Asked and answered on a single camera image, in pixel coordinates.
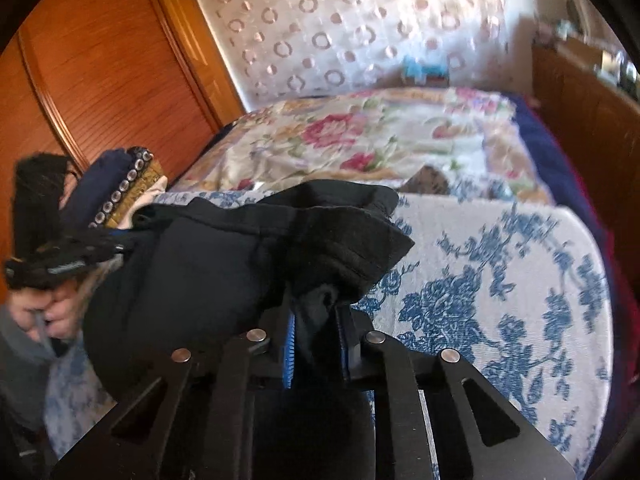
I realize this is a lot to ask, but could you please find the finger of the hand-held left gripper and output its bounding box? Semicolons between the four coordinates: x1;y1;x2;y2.
81;241;137;272

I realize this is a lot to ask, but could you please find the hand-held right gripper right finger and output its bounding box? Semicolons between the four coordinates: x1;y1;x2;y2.
337;307;577;480

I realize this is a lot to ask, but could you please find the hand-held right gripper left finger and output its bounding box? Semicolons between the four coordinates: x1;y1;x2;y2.
50;310;297;480

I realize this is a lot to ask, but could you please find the black t-shirt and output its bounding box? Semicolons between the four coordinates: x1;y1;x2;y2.
82;179;417;480

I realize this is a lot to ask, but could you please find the person's left forearm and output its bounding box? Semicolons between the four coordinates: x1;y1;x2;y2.
0;304;57;438

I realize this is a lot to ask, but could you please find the person's left hand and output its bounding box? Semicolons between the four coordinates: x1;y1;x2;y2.
10;281;83;340

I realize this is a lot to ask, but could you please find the folded navy garment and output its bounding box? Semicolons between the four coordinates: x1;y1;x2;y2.
64;148;134;232

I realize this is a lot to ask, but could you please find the folded gold patterned garment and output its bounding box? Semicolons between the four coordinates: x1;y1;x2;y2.
89;145;167;232

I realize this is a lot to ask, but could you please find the folded white garment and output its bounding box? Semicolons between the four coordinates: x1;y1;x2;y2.
134;174;169;212

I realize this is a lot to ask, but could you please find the blue floral bed sheet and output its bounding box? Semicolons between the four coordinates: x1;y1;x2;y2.
44;191;614;480

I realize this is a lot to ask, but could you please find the wooden slatted wardrobe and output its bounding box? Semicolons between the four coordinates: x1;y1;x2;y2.
0;0;247;303

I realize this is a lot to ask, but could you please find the brown speckled cloth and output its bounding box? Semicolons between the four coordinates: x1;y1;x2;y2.
406;164;452;197

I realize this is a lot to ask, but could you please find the pink floral quilt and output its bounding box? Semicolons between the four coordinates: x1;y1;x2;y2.
169;86;557;207

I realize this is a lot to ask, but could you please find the navy blanket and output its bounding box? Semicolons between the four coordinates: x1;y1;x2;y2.
511;96;627;313

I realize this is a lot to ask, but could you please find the blue tissue pack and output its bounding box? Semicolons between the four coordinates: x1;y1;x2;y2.
401;54;449;87

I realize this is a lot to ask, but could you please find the circle-patterned sheer curtain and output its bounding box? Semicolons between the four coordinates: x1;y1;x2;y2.
186;0;527;112

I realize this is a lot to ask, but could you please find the low wooden cabinet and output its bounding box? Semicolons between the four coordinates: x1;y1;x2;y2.
531;39;640;253

